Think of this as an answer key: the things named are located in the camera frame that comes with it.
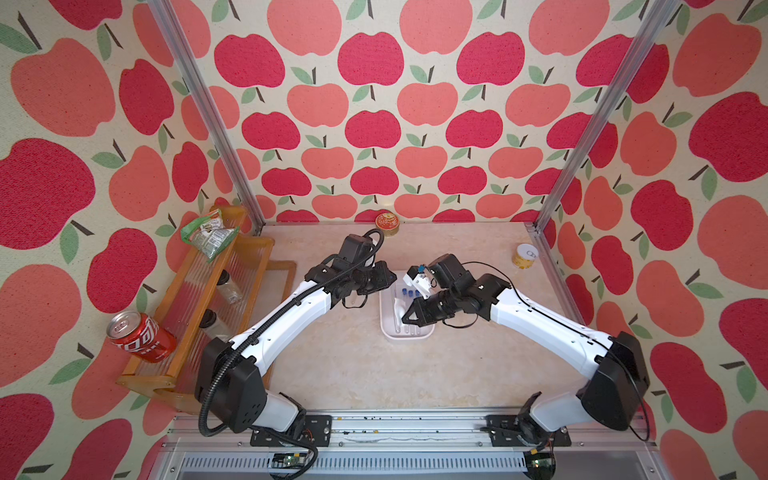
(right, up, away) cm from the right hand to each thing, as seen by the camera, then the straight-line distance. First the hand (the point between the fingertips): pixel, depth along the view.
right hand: (404, 326), depth 75 cm
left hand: (-1, +11, +3) cm, 11 cm away
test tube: (-2, +2, -1) cm, 3 cm away
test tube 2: (+3, +9, -5) cm, 11 cm away
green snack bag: (-49, +23, -2) cm, 54 cm away
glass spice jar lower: (-45, +3, -8) cm, 46 cm away
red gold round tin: (-4, +31, +43) cm, 53 cm away
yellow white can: (+45, +17, +29) cm, 56 cm away
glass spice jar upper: (-46, +9, +2) cm, 47 cm away
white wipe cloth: (-1, +5, 0) cm, 5 cm away
